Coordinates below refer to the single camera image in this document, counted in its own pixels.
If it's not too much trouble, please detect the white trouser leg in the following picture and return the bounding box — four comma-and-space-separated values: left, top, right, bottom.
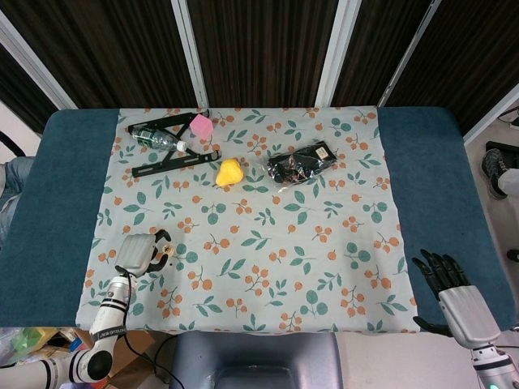
498, 168, 519, 195

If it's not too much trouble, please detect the clear plastic water bottle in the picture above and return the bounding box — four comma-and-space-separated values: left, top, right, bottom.
131, 126, 189, 153

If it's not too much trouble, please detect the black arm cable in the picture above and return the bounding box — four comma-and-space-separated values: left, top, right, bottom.
115, 265, 175, 384

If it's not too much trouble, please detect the green plastic bag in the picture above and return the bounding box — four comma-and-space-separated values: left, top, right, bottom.
0, 327, 58, 365

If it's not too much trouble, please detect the yellow toy pear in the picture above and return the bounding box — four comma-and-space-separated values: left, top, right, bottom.
214, 158, 245, 188

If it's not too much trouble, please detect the black floor stand base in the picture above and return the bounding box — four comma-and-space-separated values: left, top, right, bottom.
485, 140, 519, 160

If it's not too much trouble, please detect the black item in plastic bag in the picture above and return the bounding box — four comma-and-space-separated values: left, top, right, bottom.
266, 139, 340, 188

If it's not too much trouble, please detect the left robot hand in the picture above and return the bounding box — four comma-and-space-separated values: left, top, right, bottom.
115, 229, 174, 279

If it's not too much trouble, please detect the black floor cable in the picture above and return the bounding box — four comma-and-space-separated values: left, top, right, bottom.
155, 335, 176, 365

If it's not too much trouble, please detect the floral printed tablecloth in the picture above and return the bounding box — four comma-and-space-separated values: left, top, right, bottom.
75, 105, 421, 336

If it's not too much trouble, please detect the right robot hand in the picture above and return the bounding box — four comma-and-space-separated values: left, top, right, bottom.
411, 249, 502, 348

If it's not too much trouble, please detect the black metal bracket frame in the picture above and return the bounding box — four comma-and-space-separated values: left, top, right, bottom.
127, 109, 223, 178

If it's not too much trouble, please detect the white partition post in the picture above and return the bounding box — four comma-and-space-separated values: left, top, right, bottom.
376, 0, 441, 107
169, 0, 210, 109
0, 11, 78, 110
315, 0, 362, 107
464, 84, 519, 145

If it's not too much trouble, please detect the dark knit sneaker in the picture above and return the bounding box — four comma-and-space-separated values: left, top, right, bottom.
481, 147, 510, 199

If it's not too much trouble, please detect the grey robot torso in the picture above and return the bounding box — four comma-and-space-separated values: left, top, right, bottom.
169, 331, 341, 389

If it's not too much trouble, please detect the teal table cover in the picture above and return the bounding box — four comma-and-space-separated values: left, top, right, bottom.
0, 105, 519, 332

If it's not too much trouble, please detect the pink cube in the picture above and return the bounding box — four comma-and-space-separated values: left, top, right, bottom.
189, 113, 215, 141

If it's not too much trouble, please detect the brown cardboard box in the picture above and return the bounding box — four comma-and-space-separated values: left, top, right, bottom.
107, 330, 157, 378

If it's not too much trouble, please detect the person in blue jeans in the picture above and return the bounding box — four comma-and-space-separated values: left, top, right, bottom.
0, 156, 36, 248

